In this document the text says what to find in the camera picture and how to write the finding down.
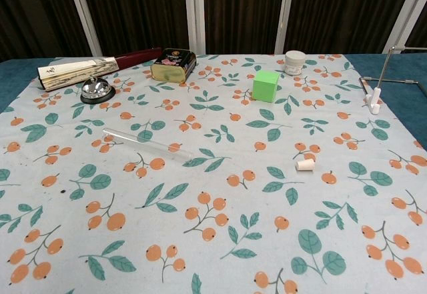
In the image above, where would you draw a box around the fruit and leaf print tablecloth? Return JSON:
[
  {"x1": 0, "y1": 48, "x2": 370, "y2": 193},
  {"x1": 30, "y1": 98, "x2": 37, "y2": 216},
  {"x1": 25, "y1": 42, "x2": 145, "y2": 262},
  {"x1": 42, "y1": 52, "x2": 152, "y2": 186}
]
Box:
[{"x1": 0, "y1": 53, "x2": 427, "y2": 294}]

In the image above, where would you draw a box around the small white stopper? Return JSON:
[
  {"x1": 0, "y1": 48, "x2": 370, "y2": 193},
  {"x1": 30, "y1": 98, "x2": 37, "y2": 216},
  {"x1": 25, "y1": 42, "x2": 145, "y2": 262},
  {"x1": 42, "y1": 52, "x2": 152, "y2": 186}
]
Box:
[{"x1": 296, "y1": 159, "x2": 316, "y2": 172}]

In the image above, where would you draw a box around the white plastic clip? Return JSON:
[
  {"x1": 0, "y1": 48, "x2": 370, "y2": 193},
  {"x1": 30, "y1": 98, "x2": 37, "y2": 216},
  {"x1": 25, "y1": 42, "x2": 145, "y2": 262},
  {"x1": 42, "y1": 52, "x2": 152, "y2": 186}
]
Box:
[{"x1": 365, "y1": 87, "x2": 382, "y2": 115}]

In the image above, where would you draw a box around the metal rod stand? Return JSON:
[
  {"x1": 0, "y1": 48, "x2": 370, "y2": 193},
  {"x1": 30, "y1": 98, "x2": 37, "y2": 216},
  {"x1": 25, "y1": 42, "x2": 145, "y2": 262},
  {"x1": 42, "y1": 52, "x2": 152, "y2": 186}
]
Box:
[{"x1": 358, "y1": 45, "x2": 427, "y2": 99}]

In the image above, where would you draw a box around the white framed dark folding screen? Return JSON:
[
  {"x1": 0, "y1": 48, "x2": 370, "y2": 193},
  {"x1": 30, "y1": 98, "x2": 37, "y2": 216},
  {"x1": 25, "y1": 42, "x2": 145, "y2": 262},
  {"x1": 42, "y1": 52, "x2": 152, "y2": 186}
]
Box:
[{"x1": 0, "y1": 0, "x2": 427, "y2": 63}]

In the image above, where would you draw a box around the small white jar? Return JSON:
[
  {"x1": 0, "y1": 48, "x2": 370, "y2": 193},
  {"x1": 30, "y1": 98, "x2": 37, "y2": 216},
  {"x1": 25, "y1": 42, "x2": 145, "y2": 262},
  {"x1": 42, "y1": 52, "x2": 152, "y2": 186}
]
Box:
[{"x1": 284, "y1": 50, "x2": 306, "y2": 76}]

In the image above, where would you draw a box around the clear glass test tube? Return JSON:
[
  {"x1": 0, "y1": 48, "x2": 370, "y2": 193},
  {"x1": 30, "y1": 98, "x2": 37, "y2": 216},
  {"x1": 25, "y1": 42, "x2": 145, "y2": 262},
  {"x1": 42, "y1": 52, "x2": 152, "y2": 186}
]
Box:
[{"x1": 102, "y1": 127, "x2": 194, "y2": 161}]

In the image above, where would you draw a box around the silver call bell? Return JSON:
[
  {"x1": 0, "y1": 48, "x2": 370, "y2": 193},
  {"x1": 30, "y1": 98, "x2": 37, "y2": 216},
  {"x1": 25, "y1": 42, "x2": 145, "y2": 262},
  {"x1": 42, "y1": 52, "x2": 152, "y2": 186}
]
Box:
[{"x1": 79, "y1": 76, "x2": 116, "y2": 104}]

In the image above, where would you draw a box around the folding fan with red handle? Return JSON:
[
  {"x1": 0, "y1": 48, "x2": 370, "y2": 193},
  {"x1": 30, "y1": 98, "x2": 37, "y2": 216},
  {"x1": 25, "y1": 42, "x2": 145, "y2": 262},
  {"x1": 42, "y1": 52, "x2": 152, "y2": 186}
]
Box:
[{"x1": 37, "y1": 47, "x2": 163, "y2": 92}]

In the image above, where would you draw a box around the green cube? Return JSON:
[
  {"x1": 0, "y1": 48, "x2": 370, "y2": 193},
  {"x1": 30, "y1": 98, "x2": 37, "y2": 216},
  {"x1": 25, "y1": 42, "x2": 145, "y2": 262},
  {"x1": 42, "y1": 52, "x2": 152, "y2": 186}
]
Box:
[{"x1": 251, "y1": 69, "x2": 281, "y2": 103}]

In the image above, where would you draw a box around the black and gold tin box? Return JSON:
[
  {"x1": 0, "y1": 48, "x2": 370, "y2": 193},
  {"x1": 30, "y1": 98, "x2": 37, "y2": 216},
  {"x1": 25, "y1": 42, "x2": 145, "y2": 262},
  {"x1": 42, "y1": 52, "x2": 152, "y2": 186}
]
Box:
[{"x1": 149, "y1": 47, "x2": 197, "y2": 84}]

